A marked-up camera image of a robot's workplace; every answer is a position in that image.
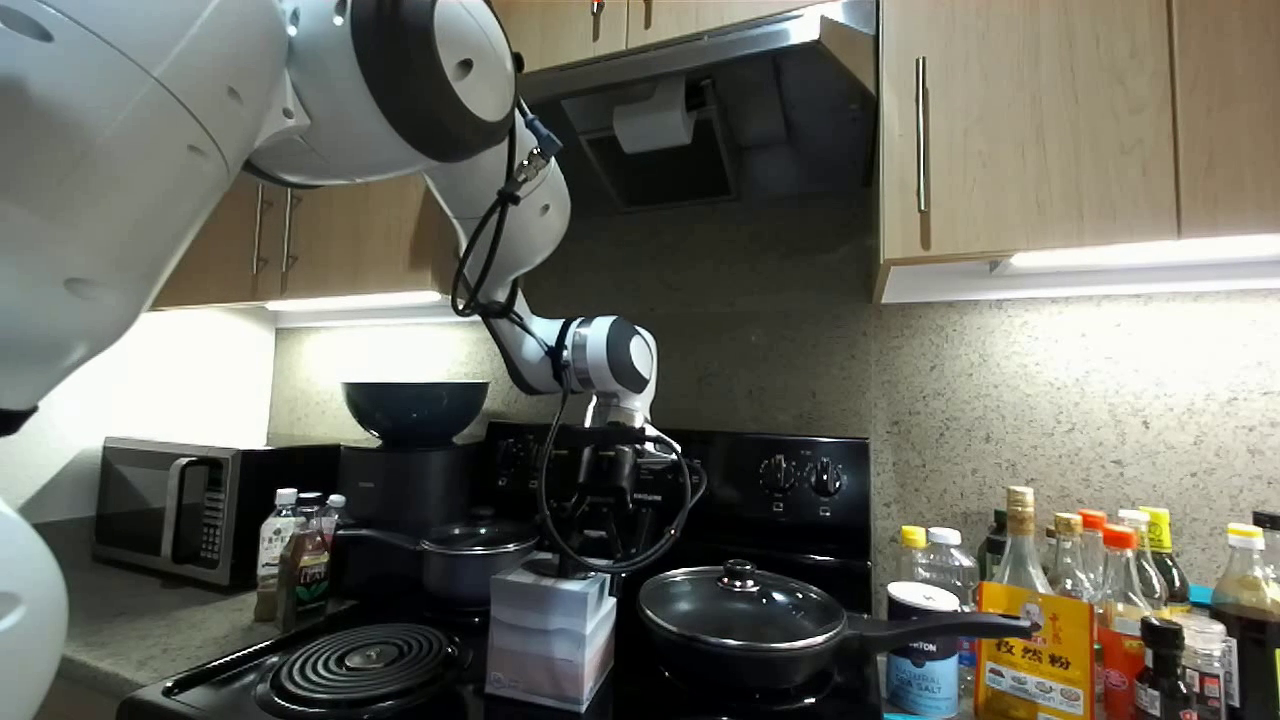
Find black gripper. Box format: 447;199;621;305
573;430;685;577

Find pale blue tissue box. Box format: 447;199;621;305
479;555;624;717

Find black kitchen stove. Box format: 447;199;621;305
115;419;876;720

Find black stove knob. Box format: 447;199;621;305
755;448;800;493
807;458;851;500

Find glass pan lid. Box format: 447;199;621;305
635;555;851;655

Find dark pot with lid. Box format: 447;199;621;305
333;518;542;607

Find black frying pan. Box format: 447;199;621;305
635;555;1038;701

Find dark blue bowl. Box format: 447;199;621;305
338;376;491;451

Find black coil burner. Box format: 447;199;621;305
256;622;479;720

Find dark sauce bottle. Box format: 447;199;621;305
277;489;334;632

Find blue can white lid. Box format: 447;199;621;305
882;577;969;720

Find clear white cap bottle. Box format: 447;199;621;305
920;525;983;607

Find white cap sauce bottle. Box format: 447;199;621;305
251;484;305;629

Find short under-cabinet light strip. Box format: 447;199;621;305
258;289;456;319

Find dark green bottle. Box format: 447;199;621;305
977;504;1010;586

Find wooden cabinets beside microwave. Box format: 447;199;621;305
147;167;464;311

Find large yellow label bottle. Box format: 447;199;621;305
971;480;1098;720

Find white hood light cover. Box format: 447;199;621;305
608;75;702;162

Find tan cap bottle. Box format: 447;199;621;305
1045;509;1090;606

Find silver black microwave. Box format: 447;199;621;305
93;433;342;598

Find steel range hood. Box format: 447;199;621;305
510;0;882;215

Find orange cap slim bottle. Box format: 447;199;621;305
1075;504;1116;592

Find orange cap red label bottle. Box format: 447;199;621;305
1090;521;1153;720

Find white cap slim bottle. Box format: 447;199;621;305
1116;504;1166;613

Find wooden cabinets above hood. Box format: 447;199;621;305
487;0;833;75

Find green yellow cap bottle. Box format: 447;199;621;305
1142;504;1193;607

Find black cap bottle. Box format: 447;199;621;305
1134;613;1193;720

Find white label jar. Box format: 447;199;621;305
1179;606;1238;720

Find long under-cabinet light strip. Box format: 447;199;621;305
997;232;1280;282

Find yellow cap dark bottle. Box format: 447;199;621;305
1209;521;1280;720

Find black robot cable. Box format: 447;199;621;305
442;100;713;588

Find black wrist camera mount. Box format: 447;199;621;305
580;419;688;466

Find steel long cabinet handle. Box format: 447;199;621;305
912;54;934;252

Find wooden cabinet with long handle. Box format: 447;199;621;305
872;0;1280;311

